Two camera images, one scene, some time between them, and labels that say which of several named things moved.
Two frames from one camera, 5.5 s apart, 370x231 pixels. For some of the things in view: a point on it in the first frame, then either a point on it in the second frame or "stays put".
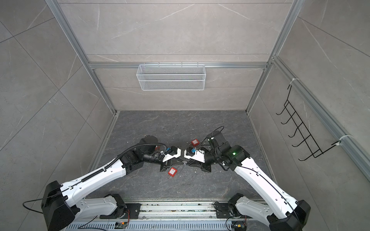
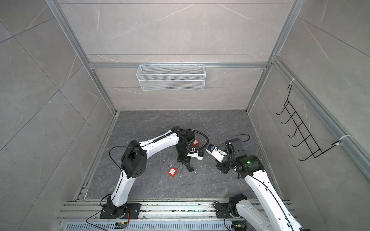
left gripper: x=167 y=164 to x=186 y=160
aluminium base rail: x=173 y=215 stays put
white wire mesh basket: x=171 y=77 stays put
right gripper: x=203 y=165 to x=224 y=169
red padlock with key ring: x=172 y=172 stays put
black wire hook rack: x=309 y=141 stays put
